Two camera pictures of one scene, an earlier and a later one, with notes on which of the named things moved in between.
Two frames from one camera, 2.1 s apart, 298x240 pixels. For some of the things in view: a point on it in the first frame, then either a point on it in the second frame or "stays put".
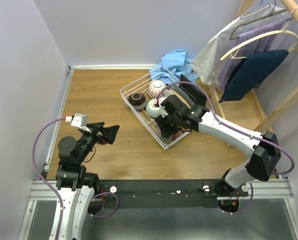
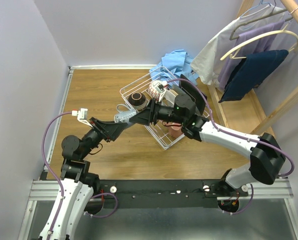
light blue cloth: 172,66 stays put
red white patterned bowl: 155,87 stays put
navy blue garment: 250,73 stays put
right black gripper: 161,122 -> 145,116
